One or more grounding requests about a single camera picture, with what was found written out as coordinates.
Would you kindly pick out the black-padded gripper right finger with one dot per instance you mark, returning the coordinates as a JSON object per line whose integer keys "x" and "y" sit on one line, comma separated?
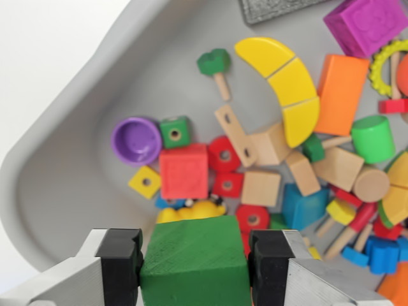
{"x": 271, "y": 274}

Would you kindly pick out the black-padded gripper left finger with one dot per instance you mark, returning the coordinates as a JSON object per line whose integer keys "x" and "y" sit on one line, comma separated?
{"x": 118, "y": 271}

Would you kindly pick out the large green wooden block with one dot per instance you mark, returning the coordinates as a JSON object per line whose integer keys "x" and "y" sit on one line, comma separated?
{"x": 194, "y": 258}

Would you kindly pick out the grey plastic bin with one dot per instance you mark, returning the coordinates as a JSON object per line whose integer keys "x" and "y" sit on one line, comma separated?
{"x": 95, "y": 127}

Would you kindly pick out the natural wood perforated strip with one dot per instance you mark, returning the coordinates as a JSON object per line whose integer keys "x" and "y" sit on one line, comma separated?
{"x": 232, "y": 130}
{"x": 306, "y": 242}

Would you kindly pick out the small green wooden block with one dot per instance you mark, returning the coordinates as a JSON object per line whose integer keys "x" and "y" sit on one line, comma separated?
{"x": 279, "y": 223}

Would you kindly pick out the red cylinder with hole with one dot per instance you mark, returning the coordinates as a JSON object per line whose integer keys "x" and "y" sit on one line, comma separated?
{"x": 216, "y": 159}
{"x": 243, "y": 216}

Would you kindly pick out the teal-blue wooden block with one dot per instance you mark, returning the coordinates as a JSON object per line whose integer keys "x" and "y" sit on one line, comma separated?
{"x": 303, "y": 210}

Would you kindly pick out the blue cube with hole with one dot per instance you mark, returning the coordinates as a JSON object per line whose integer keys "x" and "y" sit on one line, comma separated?
{"x": 165, "y": 203}

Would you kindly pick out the yellow cube with hole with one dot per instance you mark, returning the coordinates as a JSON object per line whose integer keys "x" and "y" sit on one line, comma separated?
{"x": 143, "y": 189}

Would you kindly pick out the blue wooden bolt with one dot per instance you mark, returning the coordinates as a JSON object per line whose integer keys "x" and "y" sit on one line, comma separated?
{"x": 355, "y": 256}

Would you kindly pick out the natural wood cube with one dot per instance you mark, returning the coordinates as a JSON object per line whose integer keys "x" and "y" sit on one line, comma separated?
{"x": 261, "y": 188}

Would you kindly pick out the yellow wooden bolt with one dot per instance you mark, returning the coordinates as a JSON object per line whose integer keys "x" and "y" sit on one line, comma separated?
{"x": 339, "y": 212}

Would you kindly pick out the yellow rubber bear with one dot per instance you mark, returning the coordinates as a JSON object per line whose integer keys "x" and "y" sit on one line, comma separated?
{"x": 197, "y": 212}

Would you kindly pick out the red cube with hole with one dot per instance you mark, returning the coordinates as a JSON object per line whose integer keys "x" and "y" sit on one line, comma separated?
{"x": 220, "y": 186}

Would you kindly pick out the red-collared wooden stick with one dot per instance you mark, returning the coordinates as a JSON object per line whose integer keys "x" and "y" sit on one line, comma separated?
{"x": 363, "y": 218}

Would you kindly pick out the flat red wooden piece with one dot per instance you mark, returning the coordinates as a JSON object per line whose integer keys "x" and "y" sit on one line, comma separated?
{"x": 345, "y": 196}

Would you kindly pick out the blue wooden nut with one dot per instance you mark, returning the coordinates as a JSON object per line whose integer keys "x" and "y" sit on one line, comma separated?
{"x": 382, "y": 255}

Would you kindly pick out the red embossed soft cube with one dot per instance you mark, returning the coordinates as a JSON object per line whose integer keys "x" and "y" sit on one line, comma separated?
{"x": 183, "y": 170}

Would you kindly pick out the red wooden bolt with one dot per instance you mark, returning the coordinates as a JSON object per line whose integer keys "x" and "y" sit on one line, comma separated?
{"x": 393, "y": 106}
{"x": 387, "y": 231}

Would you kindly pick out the natural wood wedge block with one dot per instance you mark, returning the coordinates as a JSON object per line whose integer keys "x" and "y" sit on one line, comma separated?
{"x": 339, "y": 167}

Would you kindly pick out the purple plastic cup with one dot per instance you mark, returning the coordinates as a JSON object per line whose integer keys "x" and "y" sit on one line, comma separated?
{"x": 137, "y": 143}

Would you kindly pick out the green wooden bolt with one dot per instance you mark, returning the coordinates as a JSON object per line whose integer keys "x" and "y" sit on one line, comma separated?
{"x": 314, "y": 148}
{"x": 212, "y": 62}

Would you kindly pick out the natural wood cylinder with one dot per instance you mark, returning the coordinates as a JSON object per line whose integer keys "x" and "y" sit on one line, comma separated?
{"x": 371, "y": 185}

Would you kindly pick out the green cube with hole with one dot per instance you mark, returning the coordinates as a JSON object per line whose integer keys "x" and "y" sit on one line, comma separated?
{"x": 175, "y": 132}

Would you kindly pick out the yellow-orange segmented wooden toy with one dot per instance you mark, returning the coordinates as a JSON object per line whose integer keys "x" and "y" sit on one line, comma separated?
{"x": 396, "y": 191}

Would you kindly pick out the green wooden cylinder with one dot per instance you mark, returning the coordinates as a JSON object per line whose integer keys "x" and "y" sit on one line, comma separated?
{"x": 373, "y": 140}

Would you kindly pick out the yellow wooden sliced banana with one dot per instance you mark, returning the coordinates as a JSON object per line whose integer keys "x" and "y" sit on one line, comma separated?
{"x": 293, "y": 89}

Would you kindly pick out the orange rectangular wooden block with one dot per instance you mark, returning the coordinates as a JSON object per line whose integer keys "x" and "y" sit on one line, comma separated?
{"x": 342, "y": 95}

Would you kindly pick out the orange foam ball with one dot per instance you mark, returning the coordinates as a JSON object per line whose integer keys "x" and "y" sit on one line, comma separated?
{"x": 403, "y": 75}

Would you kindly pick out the grey textured plate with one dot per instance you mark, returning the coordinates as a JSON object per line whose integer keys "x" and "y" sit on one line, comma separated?
{"x": 280, "y": 9}

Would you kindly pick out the purple embossed cube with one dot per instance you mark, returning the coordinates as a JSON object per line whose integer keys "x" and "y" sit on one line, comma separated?
{"x": 366, "y": 24}

